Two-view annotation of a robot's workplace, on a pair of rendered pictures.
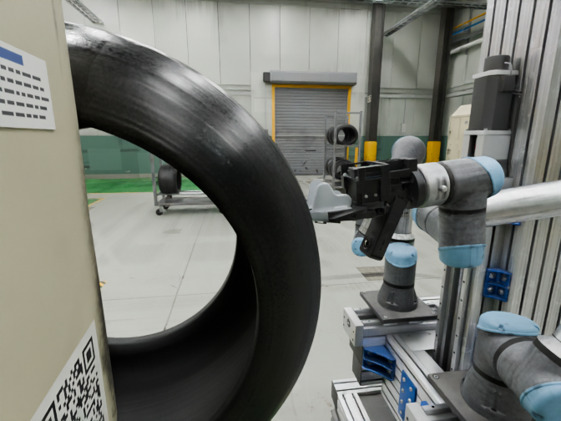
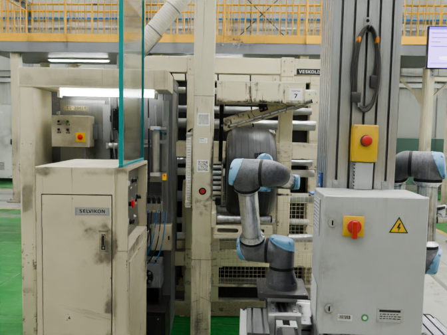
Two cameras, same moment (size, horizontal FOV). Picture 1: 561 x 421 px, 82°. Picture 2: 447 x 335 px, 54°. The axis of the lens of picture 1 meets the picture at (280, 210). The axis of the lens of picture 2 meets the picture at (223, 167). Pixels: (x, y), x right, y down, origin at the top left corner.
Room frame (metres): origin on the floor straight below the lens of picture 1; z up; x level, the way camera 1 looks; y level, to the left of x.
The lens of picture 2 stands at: (0.79, -2.56, 1.42)
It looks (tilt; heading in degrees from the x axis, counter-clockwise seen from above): 4 degrees down; 101
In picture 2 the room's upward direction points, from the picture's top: 1 degrees clockwise
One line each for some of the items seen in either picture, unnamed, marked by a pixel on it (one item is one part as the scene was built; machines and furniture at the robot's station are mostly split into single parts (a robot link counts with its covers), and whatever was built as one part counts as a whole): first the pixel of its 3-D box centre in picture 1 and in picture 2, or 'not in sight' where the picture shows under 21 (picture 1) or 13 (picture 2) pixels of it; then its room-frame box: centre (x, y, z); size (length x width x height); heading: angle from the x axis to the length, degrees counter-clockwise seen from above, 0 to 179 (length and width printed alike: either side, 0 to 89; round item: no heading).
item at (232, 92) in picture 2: not in sight; (259, 94); (0.42, 0.56, 1.71); 0.61 x 0.25 x 0.15; 12
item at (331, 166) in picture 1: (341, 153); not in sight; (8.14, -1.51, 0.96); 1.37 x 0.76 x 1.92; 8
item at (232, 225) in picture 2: not in sight; (242, 228); (0.39, 0.10, 0.84); 0.36 x 0.09 x 0.06; 12
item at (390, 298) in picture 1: (397, 291); not in sight; (1.17, -0.46, 0.77); 0.15 x 0.15 x 0.10
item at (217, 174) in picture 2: not in sight; (209, 184); (0.07, 0.56, 1.05); 0.20 x 0.15 x 0.30; 12
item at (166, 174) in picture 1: (191, 159); not in sight; (5.87, 1.61, 0.96); 1.33 x 0.64 x 1.92; 96
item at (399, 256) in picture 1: (400, 262); not in sight; (1.17, -0.47, 0.88); 0.13 x 0.12 x 0.14; 162
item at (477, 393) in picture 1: (497, 382); (281, 275); (0.68, -0.54, 0.77); 0.15 x 0.15 x 0.10
